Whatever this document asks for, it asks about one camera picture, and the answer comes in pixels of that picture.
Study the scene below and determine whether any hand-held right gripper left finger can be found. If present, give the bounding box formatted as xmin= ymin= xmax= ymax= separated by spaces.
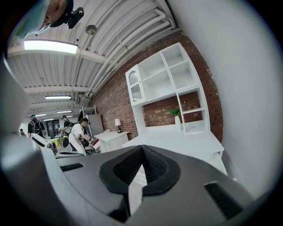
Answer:
xmin=56 ymin=145 xmax=144 ymax=222

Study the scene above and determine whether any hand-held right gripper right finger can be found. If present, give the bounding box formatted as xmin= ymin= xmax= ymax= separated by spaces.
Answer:
xmin=132 ymin=145 xmax=255 ymax=226

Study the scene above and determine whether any white box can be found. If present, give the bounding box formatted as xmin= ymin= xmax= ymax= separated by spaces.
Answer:
xmin=90 ymin=139 xmax=101 ymax=152

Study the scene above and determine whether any small white side desk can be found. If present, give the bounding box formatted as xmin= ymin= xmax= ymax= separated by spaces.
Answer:
xmin=94 ymin=131 xmax=130 ymax=153

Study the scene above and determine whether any yellow-green table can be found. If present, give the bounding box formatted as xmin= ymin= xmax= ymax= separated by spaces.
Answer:
xmin=52 ymin=137 xmax=65 ymax=147

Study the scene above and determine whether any grey panel board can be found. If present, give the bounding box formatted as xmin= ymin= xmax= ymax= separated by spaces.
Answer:
xmin=88 ymin=113 xmax=104 ymax=135

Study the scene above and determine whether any white shade table lamp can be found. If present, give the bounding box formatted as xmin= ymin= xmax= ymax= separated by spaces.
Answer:
xmin=114 ymin=118 xmax=123 ymax=134

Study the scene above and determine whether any white metal rack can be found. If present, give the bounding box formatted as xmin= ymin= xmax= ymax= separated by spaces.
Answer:
xmin=81 ymin=105 xmax=98 ymax=124

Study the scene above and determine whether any white vase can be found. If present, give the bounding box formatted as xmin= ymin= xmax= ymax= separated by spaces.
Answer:
xmin=174 ymin=115 xmax=182 ymax=131

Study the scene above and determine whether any white hutch shelf unit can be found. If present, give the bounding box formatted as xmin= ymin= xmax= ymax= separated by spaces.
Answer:
xmin=125 ymin=42 xmax=210 ymax=142

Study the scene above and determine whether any large ceiling light panel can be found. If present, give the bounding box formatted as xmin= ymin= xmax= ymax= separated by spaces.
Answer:
xmin=23 ymin=39 xmax=79 ymax=55

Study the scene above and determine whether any round metal ceiling disc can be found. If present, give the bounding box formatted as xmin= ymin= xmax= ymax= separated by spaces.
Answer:
xmin=85 ymin=24 xmax=97 ymax=35

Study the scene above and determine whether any white ceiling pipe bundle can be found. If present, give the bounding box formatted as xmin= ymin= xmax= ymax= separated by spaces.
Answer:
xmin=88 ymin=8 xmax=175 ymax=98

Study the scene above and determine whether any person's head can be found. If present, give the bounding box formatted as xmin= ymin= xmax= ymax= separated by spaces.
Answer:
xmin=43 ymin=0 xmax=75 ymax=28

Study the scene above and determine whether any black head camera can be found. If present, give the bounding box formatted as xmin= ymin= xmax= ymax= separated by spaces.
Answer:
xmin=66 ymin=6 xmax=85 ymax=29

